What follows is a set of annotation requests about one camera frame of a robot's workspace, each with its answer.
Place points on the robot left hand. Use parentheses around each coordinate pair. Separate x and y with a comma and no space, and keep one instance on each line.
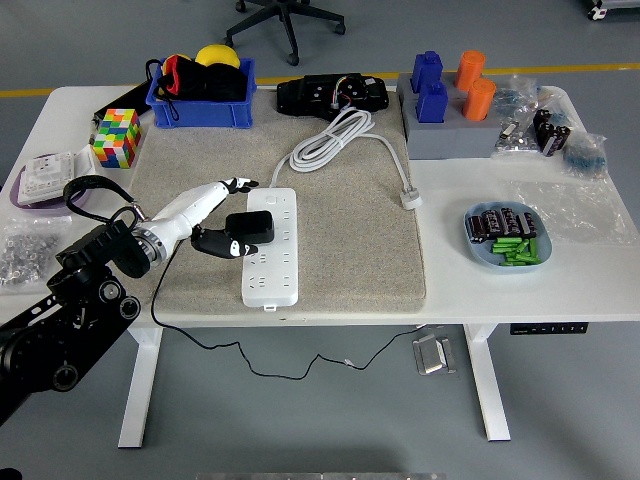
(185,212)

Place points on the black power adapter plug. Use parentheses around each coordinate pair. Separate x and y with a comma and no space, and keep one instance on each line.
(250,225)

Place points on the white power strip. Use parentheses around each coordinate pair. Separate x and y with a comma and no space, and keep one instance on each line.
(285,280)

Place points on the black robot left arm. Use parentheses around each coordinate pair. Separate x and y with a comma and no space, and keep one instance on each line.
(75,285)

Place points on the white three-pin plug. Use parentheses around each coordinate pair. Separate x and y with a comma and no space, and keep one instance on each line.
(412,199)

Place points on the blue plastic bin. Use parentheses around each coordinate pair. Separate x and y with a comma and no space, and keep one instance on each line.
(200,115)

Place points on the colourful puzzle cube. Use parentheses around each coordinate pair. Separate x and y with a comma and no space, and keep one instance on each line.
(117,137)

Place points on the long black box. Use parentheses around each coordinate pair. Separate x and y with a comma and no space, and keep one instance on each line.
(125,97)

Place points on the black and red pouch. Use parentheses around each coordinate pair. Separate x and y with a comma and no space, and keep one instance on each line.
(210,82)

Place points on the large white socket panel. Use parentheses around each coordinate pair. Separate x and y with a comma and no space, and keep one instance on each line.
(42,175)

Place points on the purple tray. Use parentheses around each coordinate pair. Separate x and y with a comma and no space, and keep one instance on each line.
(30,209)

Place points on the yellow ball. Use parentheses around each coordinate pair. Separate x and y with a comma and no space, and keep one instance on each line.
(215,54)

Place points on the clear bag of screws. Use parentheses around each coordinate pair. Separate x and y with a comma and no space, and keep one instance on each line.
(25,250)

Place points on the grey-brown mat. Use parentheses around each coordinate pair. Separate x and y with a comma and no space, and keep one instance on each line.
(350,250)

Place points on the black electronic module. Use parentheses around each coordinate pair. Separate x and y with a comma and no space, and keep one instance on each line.
(310,95)

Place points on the white table leg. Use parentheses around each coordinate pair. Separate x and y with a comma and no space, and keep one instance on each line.
(487,390)
(140,390)

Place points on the black office chair base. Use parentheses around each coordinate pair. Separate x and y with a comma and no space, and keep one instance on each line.
(287,20)

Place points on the blue square bottle block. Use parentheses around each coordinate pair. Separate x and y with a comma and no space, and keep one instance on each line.
(426,67)
(432,102)

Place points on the grey block holder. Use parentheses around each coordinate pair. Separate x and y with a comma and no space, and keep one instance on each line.
(450,140)

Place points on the metal floor socket box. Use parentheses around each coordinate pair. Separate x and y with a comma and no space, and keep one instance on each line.
(432,355)

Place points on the light blue tray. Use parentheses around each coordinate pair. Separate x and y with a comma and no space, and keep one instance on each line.
(480,252)

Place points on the orange cylinder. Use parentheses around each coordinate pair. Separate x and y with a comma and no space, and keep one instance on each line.
(470,67)
(479,100)

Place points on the green small cylinder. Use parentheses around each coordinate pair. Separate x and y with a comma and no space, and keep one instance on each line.
(523,247)
(533,248)
(512,254)
(515,261)
(504,245)

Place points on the bag of metal parts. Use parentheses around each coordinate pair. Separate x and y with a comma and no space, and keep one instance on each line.
(517,142)

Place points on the bag of blue parts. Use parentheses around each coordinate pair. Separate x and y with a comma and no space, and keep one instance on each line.
(585,157)
(515,97)

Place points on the bundle of black capacitors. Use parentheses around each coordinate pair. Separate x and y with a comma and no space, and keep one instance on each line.
(550,132)

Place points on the black table control panel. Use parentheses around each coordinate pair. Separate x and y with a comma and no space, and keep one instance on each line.
(547,329)

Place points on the empty clear plastic bag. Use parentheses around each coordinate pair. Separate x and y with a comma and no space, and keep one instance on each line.
(575,210)

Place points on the white wheeled frame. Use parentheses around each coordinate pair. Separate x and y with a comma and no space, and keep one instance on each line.
(610,7)

